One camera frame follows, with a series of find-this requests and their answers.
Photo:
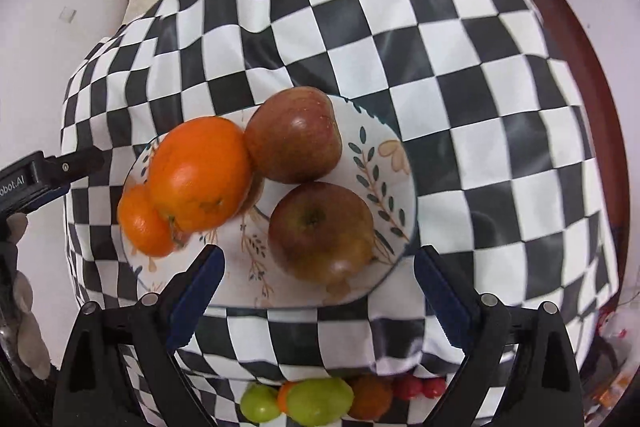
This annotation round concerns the red apple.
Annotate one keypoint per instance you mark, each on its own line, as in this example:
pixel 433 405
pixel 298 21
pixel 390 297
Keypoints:
pixel 320 232
pixel 295 137

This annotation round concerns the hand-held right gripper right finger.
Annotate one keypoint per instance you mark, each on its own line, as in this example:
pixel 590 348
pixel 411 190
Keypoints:
pixel 437 292

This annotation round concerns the floral ceramic plate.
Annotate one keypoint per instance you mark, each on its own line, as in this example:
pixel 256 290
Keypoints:
pixel 370 147

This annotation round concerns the small green fruit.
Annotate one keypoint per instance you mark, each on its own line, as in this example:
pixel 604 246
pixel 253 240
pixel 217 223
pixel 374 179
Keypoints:
pixel 260 404

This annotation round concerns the white wall outlet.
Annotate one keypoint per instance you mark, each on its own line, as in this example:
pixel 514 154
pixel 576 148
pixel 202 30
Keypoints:
pixel 67 13

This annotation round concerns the small orange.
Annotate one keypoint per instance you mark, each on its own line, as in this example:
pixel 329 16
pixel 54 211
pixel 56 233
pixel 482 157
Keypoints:
pixel 286 394
pixel 142 227

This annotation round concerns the black white checkered cloth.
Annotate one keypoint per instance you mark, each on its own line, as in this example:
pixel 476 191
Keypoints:
pixel 450 107

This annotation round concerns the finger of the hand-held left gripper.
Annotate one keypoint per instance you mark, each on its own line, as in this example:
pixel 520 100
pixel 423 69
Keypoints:
pixel 75 164

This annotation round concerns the dark orange tangerine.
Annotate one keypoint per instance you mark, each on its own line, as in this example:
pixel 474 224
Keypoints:
pixel 371 397

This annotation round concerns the white plastic bag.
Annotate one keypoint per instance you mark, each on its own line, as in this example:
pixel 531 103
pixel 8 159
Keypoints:
pixel 612 324

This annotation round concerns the large orange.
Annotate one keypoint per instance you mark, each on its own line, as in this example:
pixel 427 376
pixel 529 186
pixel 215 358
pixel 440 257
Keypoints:
pixel 200 172

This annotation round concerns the large green fruit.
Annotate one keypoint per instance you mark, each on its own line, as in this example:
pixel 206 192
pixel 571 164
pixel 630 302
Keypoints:
pixel 320 402

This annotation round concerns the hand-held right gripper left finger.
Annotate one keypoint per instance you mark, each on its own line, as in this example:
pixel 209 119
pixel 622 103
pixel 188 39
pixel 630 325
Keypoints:
pixel 200 287

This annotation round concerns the person's left hand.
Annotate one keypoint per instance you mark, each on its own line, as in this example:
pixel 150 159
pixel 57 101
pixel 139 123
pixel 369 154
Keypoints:
pixel 25 307

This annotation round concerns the red cherry tomato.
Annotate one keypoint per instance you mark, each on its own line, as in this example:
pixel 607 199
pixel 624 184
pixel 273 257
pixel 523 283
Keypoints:
pixel 434 387
pixel 407 388

